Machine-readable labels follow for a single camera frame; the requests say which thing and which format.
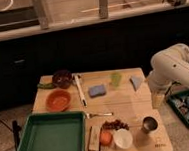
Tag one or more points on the blue sponge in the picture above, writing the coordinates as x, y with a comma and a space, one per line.
95, 91

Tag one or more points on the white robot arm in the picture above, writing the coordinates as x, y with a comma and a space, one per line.
168, 65

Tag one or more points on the green plastic tray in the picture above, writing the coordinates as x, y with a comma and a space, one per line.
64, 131

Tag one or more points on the green translucent cup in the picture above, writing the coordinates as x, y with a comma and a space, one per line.
115, 79

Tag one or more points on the dark brown bowl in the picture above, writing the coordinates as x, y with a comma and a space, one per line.
62, 79

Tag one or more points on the metal fork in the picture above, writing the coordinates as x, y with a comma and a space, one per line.
89, 116

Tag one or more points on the grey triangular wedge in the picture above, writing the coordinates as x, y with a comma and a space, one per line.
136, 82

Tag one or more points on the orange bowl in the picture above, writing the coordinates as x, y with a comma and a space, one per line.
58, 100

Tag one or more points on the green vegetable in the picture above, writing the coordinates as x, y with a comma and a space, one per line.
46, 86

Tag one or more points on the bunch of red grapes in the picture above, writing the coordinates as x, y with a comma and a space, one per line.
116, 125

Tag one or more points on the wooden rectangular block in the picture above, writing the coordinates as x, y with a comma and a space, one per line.
94, 138

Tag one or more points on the orange fruit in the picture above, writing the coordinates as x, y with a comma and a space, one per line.
105, 138

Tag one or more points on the steel cup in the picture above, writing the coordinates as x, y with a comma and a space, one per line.
149, 124

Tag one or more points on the green bin with items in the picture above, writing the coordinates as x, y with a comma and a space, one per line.
187, 108

